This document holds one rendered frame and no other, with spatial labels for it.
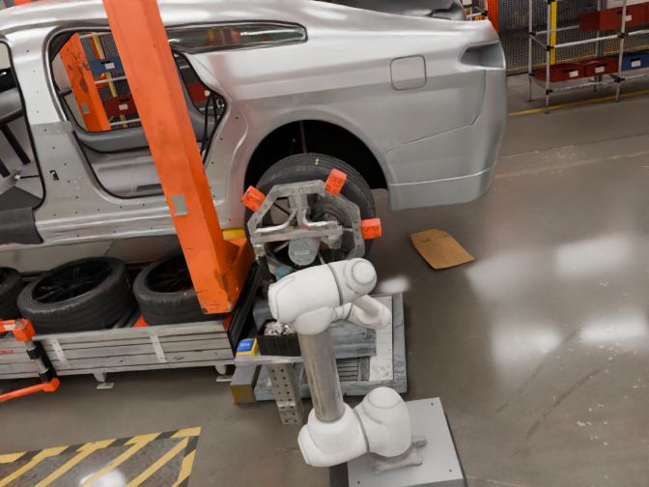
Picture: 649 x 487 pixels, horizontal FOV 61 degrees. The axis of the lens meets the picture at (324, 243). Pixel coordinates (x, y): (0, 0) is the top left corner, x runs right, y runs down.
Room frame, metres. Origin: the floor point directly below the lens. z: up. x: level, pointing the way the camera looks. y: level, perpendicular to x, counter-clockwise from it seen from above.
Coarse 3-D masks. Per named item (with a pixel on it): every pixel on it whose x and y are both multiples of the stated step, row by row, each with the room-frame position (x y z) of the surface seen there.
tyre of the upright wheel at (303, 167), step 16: (288, 160) 2.63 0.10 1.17; (304, 160) 2.57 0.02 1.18; (320, 160) 2.57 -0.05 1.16; (336, 160) 2.62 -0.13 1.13; (272, 176) 2.50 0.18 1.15; (288, 176) 2.48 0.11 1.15; (304, 176) 2.46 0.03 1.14; (320, 176) 2.45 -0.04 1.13; (352, 176) 2.53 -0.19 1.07; (352, 192) 2.43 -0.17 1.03; (368, 192) 2.56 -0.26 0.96; (368, 208) 2.42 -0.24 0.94; (368, 240) 2.42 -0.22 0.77
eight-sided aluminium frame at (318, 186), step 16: (272, 192) 2.41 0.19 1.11; (288, 192) 2.40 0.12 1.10; (304, 192) 2.38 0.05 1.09; (320, 192) 2.37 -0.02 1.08; (352, 208) 2.35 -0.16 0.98; (256, 224) 2.43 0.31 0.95; (352, 224) 2.35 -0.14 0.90; (256, 256) 2.44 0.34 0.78; (352, 256) 2.35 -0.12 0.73; (272, 272) 2.43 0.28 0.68
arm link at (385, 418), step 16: (368, 400) 1.43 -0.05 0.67; (384, 400) 1.41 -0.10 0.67; (400, 400) 1.43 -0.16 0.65; (368, 416) 1.39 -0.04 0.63; (384, 416) 1.37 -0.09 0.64; (400, 416) 1.38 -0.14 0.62; (368, 432) 1.36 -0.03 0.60; (384, 432) 1.36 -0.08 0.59; (400, 432) 1.37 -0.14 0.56; (384, 448) 1.36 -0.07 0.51; (400, 448) 1.37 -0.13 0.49
